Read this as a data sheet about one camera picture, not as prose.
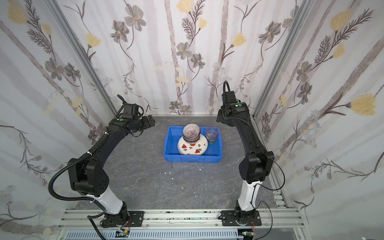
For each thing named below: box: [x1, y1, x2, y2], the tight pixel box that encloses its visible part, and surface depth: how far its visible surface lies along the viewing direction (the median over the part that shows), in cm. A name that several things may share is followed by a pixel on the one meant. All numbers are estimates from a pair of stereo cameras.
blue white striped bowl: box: [182, 123, 201, 144], surface depth 97 cm
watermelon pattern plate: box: [177, 134, 209, 156], surface depth 100 cm
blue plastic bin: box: [163, 126, 223, 163], surface depth 97 cm
